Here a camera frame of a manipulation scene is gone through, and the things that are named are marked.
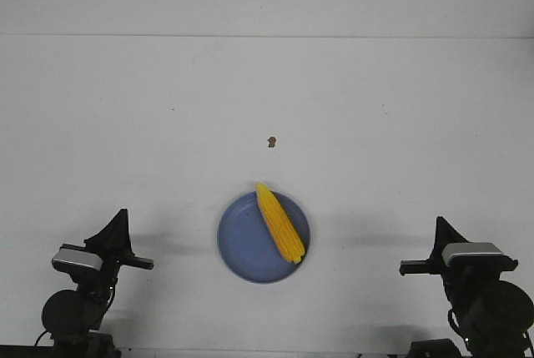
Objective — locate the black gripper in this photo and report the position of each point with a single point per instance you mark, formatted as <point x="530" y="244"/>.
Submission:
<point x="114" y="239"/>
<point x="461" y="266"/>

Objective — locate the blue round plate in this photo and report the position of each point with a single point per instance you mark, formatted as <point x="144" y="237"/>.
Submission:
<point x="245" y="244"/>

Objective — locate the yellow corn cob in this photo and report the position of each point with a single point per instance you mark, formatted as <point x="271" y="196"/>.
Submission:
<point x="281" y="228"/>

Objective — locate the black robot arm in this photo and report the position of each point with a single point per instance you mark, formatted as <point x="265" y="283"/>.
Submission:
<point x="73" y="317"/>
<point x="492" y="316"/>

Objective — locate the small brown table stain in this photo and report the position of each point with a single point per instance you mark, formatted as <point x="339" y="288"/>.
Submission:
<point x="272" y="142"/>

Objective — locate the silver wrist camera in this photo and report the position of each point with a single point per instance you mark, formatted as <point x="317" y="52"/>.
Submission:
<point x="69" y="261"/>
<point x="453" y="252"/>

